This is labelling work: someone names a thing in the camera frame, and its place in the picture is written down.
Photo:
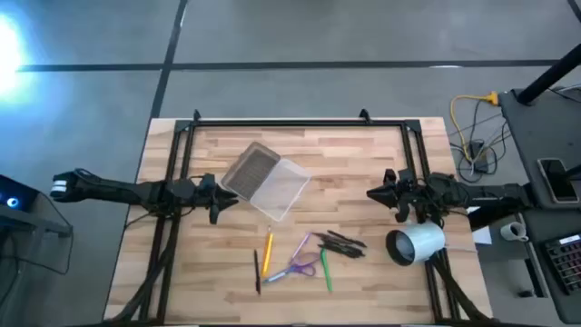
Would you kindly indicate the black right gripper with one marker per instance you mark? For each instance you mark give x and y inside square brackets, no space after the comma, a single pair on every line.
[406,195]

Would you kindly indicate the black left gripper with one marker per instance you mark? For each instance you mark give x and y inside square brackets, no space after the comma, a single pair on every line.
[211,196]

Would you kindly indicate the thin black pen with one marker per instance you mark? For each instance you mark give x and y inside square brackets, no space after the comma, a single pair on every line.
[257,272]

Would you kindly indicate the purple pen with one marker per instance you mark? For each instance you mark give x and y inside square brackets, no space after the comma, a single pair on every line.
[301,246]

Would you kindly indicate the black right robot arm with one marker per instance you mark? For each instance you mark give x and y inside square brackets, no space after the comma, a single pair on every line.
[490,193]

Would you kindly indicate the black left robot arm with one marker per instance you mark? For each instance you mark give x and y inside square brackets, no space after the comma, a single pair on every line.
[118,191]

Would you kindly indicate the clear plastic box base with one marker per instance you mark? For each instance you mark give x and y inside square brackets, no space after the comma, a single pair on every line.
[280,190]

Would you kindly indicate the black marker pen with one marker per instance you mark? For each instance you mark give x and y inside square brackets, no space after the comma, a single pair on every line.
[333,240]
[340,250]
[347,238]

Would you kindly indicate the white cylindrical cup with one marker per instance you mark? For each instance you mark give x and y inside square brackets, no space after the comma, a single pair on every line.
[420,240]

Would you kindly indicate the green marker pen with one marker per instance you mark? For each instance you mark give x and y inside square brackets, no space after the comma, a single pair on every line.
[326,270]

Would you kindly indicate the black power adapter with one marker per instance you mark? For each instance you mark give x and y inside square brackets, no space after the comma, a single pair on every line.
[477,152]

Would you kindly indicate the white paper sheet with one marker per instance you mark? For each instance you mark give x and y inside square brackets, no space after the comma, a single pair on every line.
[482,234]

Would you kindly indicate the white mug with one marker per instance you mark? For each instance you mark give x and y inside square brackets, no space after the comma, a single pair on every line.
[513,231]

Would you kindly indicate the dark grey side table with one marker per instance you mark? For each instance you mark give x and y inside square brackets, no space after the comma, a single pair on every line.
[535,136]

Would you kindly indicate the black smartphone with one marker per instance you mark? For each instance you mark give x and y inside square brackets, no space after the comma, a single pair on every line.
[558,180]

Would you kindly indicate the black keypad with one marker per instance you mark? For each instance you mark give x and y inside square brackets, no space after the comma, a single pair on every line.
[565,263]

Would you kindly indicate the black round pole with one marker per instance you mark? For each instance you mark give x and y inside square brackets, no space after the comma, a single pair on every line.
[549,75]

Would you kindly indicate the black device with blue light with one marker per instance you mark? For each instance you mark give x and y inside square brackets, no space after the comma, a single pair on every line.
[16,197]

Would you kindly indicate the black metal table frame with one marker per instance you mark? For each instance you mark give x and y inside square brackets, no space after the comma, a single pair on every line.
[295,123]

